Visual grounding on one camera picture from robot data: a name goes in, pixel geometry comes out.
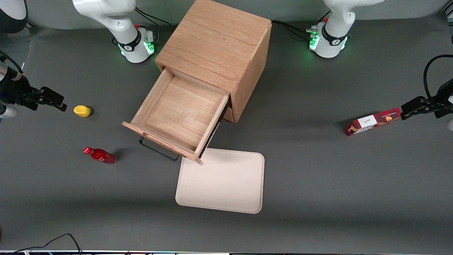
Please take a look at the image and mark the black left arm base cables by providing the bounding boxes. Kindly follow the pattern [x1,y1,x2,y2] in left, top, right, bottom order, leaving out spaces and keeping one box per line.
[272,11,331,39]

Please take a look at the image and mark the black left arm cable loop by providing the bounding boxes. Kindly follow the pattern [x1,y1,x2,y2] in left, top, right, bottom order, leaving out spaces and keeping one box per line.
[424,54,453,103]

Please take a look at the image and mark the wooden oak cabinet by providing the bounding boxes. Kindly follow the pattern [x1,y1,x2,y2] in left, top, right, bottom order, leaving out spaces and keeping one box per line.
[155,0,272,123]

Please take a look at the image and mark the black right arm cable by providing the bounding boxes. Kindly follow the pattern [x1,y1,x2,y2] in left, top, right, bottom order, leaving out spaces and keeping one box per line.
[0,51,24,74]

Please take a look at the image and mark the red cookie box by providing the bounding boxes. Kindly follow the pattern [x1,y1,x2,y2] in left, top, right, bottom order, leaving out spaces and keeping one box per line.
[345,108,401,136]

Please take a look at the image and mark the black right arm base cables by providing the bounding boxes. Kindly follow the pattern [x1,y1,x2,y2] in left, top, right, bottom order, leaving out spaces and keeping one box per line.
[134,6,172,43]

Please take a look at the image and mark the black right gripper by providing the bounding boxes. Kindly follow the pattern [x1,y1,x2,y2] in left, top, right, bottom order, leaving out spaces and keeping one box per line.
[0,74,67,112]

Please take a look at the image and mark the black arm base cables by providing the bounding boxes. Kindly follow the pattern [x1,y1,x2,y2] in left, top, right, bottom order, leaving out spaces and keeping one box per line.
[134,6,172,43]
[272,11,331,39]

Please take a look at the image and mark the thin black floor cable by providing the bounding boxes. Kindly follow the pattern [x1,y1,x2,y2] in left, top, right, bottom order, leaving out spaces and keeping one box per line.
[0,233,82,255]

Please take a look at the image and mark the beige plastic tray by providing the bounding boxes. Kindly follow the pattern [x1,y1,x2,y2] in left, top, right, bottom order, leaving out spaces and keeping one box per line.
[175,148,265,214]

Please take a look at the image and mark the red soda bottle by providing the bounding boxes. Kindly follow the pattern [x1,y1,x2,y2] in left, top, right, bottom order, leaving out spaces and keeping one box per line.
[84,147,117,165]

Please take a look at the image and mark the yellow lemon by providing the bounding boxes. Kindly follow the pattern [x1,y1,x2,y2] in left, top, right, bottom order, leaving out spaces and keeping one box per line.
[73,105,92,118]

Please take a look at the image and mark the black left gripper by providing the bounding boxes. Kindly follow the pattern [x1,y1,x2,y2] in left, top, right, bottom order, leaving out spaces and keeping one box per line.
[401,79,453,121]

